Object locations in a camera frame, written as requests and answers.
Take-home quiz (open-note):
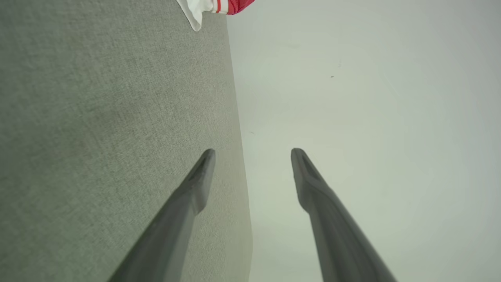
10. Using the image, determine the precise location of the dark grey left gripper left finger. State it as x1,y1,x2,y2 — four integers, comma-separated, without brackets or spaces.
108,148,216,282

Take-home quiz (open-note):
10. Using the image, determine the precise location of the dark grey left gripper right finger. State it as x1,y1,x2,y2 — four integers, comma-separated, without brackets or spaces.
290,148,398,282

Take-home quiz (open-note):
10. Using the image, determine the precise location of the red jersey with striped trim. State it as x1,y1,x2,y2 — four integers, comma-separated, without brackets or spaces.
176,0,256,32

